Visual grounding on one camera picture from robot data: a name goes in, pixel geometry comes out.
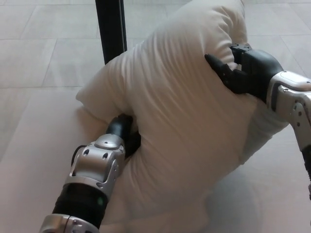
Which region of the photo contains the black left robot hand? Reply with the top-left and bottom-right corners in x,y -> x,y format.
106,113 -> 142,160

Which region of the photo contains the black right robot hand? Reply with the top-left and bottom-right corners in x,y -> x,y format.
204,43 -> 285,103

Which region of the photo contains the white square pillow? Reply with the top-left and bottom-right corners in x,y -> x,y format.
75,0 -> 290,233

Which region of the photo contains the black metal post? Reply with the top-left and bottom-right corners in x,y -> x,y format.
94,0 -> 128,65

